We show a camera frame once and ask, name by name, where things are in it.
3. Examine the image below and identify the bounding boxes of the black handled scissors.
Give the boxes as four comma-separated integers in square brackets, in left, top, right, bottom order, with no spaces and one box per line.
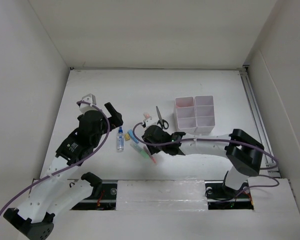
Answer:
[156,106,169,130]

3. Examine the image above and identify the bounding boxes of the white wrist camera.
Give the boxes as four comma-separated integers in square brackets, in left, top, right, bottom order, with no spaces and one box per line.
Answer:
[79,93,96,113]
[142,116,158,129]

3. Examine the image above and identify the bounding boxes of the pink red pen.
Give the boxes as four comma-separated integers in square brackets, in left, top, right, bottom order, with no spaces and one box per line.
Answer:
[143,146,157,164]

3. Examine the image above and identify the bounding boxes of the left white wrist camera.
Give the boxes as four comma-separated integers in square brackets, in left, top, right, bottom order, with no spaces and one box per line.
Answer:
[79,93,96,113]

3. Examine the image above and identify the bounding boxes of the blue spray bottle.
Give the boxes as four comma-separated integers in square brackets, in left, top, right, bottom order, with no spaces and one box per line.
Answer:
[116,126,124,152]

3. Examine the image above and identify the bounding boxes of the white foam front block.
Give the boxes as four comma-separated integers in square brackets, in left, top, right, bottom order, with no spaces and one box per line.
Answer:
[116,180,208,212]

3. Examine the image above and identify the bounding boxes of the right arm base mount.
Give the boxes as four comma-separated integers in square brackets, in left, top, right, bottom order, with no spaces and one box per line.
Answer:
[204,181,254,210]

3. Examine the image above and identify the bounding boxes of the green highlighter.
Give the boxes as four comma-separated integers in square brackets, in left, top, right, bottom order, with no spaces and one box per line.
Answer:
[130,142,149,159]

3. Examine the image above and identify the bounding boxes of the yellow eraser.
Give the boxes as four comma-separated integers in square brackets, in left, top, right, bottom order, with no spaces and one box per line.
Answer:
[124,134,130,141]

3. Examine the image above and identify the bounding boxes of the white six-slot organizer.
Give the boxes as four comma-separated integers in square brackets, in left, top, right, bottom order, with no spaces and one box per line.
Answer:
[173,95,216,135]

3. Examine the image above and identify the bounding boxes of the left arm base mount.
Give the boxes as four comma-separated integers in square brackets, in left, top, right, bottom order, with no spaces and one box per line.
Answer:
[72,172,118,211]

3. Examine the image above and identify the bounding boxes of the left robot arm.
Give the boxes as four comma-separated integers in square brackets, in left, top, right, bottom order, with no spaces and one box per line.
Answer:
[3,100,123,240]

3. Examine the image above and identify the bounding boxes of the red highlighter pen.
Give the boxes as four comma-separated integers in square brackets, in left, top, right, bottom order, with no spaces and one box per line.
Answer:
[175,97,194,108]

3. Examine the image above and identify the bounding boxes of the aluminium side rail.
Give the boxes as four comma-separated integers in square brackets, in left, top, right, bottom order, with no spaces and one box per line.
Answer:
[238,65,281,178]

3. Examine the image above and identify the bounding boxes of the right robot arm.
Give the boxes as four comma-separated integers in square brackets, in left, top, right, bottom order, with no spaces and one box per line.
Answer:
[142,125,264,199]

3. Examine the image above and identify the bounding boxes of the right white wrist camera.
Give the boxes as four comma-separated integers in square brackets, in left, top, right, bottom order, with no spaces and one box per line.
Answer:
[142,116,158,129]

